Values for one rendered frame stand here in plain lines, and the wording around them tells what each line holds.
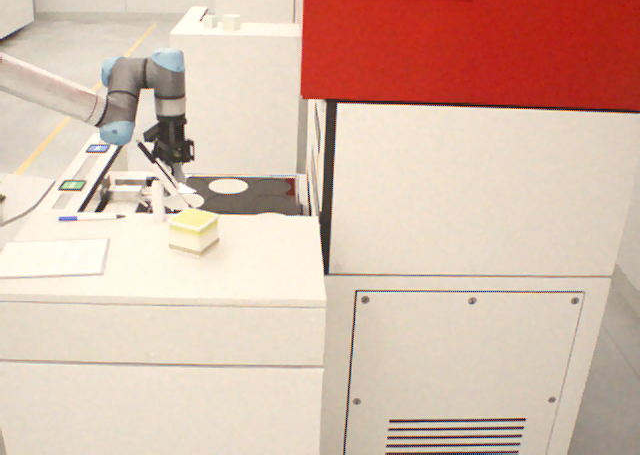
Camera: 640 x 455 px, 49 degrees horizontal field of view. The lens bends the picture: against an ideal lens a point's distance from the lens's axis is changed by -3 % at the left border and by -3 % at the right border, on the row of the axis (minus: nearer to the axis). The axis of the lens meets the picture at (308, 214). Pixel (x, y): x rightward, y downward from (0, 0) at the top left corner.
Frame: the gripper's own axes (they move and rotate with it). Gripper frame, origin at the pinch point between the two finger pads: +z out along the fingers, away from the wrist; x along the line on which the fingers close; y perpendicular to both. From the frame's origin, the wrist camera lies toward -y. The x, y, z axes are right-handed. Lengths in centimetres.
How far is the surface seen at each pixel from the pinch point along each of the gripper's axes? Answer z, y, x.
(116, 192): 1.0, -6.3, -11.9
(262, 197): 1.4, 15.4, 17.9
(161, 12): 82, -716, 344
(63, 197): -4.3, 1.7, -28.1
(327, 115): -28, 44, 15
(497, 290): 13, 67, 49
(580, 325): 23, 80, 67
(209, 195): 1.3, 7.4, 7.2
